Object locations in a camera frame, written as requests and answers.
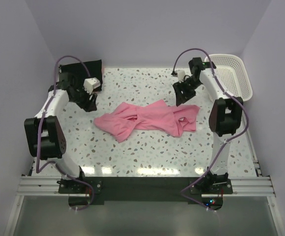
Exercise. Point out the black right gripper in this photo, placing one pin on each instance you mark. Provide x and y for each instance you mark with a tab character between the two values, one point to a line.
181	98

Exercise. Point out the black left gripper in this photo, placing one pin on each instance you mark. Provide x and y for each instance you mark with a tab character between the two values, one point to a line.
91	105

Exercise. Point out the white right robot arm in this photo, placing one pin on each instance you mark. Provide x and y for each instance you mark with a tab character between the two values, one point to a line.
224	119

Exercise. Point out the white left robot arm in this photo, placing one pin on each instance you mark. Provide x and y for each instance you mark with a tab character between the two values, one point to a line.
45	137

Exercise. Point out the folded black t shirt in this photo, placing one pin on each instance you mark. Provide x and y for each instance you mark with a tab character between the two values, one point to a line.
94	68

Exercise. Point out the white plastic basket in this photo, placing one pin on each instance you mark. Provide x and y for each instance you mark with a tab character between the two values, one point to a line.
232	72

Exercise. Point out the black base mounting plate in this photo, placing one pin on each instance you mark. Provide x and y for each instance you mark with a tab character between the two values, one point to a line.
98	190

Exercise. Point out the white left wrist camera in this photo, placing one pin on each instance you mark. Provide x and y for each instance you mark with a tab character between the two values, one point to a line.
90	84

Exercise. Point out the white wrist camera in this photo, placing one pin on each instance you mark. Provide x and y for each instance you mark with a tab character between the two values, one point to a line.
179	74
90	84

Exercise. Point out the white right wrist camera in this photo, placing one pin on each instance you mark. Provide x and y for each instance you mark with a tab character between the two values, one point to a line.
179	74

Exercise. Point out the aluminium frame rail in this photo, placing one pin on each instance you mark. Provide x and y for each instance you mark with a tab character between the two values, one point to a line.
245	176

